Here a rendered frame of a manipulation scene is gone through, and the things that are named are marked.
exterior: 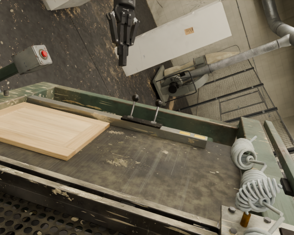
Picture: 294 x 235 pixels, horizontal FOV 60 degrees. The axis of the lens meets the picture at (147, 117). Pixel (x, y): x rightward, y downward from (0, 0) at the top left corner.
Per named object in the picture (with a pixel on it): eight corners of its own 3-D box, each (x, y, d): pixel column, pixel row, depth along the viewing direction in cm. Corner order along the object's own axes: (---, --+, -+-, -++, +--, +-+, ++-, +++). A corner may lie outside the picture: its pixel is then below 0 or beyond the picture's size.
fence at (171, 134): (33, 101, 142) (33, 94, 140) (205, 144, 122) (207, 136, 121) (26, 104, 137) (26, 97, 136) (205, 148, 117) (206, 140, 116)
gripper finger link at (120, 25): (125, 11, 87) (122, 10, 86) (124, 44, 87) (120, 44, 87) (120, 15, 90) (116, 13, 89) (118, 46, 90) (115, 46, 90)
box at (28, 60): (23, 55, 164) (45, 44, 157) (31, 72, 166) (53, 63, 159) (9, 56, 153) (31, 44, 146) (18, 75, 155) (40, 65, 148)
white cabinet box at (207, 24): (122, 42, 538) (219, -1, 465) (134, 68, 558) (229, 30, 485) (113, 49, 485) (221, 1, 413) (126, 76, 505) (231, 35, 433)
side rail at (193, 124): (59, 101, 167) (59, 85, 163) (232, 142, 144) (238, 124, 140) (53, 103, 161) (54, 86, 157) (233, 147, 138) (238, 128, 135)
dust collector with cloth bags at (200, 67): (157, 66, 740) (235, 36, 662) (167, 88, 764) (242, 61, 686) (148, 82, 621) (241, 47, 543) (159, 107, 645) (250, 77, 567)
